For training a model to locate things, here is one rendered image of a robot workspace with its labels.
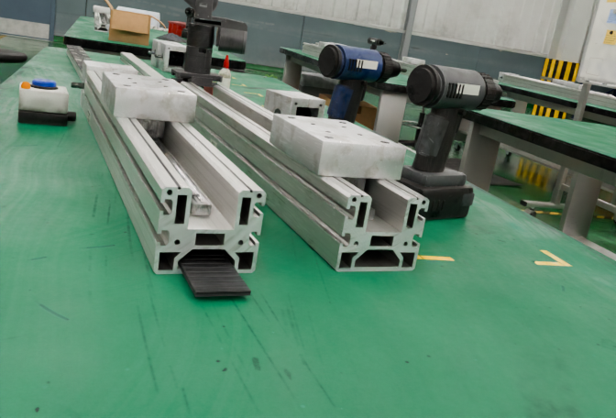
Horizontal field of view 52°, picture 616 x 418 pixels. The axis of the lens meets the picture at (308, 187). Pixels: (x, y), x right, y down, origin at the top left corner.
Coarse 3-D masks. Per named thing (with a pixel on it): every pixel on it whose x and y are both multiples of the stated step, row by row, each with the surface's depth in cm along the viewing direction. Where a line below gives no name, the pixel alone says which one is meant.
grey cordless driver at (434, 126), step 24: (432, 72) 86; (456, 72) 88; (480, 72) 94; (408, 96) 89; (432, 96) 86; (456, 96) 88; (480, 96) 91; (504, 96) 99; (432, 120) 90; (456, 120) 92; (432, 144) 90; (408, 168) 93; (432, 168) 91; (432, 192) 90; (456, 192) 93; (432, 216) 92; (456, 216) 95
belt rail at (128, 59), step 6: (120, 54) 238; (126, 54) 232; (132, 54) 236; (126, 60) 227; (132, 60) 213; (138, 60) 216; (132, 66) 216; (138, 66) 200; (144, 66) 202; (138, 72) 200; (144, 72) 191; (150, 72) 188; (156, 72) 190
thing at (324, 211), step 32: (224, 96) 130; (224, 128) 105; (256, 128) 93; (256, 160) 90; (288, 160) 79; (288, 192) 82; (320, 192) 73; (352, 192) 66; (384, 192) 72; (416, 192) 70; (288, 224) 78; (320, 224) 72; (352, 224) 66; (384, 224) 71; (416, 224) 69; (352, 256) 67; (384, 256) 72; (416, 256) 70
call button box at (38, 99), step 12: (24, 96) 109; (36, 96) 109; (48, 96) 110; (60, 96) 111; (24, 108) 109; (36, 108) 110; (48, 108) 111; (60, 108) 112; (24, 120) 110; (36, 120) 110; (48, 120) 111; (60, 120) 112; (72, 120) 116
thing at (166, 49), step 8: (160, 48) 230; (168, 48) 225; (176, 48) 223; (184, 48) 224; (160, 56) 226; (168, 56) 223; (176, 56) 226; (184, 56) 227; (160, 64) 228; (168, 64) 224; (176, 64) 228
